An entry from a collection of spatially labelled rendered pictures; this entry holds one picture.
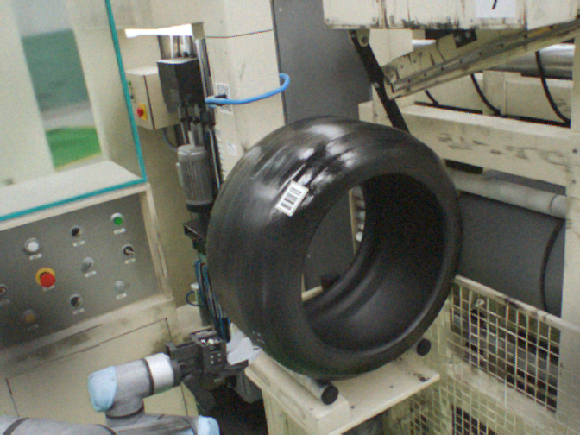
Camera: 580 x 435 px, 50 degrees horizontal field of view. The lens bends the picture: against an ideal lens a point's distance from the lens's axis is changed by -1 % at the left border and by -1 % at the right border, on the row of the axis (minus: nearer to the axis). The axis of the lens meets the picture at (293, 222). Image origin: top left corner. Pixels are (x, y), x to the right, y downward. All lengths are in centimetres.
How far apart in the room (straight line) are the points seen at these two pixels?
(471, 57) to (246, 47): 51
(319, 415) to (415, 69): 84
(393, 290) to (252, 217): 57
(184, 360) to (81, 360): 69
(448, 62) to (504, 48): 16
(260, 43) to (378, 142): 43
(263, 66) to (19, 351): 103
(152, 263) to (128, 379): 75
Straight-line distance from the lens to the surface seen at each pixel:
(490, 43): 140
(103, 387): 124
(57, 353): 192
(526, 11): 117
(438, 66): 151
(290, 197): 118
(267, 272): 120
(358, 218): 191
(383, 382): 162
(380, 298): 167
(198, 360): 130
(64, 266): 187
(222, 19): 150
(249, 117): 153
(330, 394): 142
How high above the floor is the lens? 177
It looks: 21 degrees down
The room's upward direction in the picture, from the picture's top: 7 degrees counter-clockwise
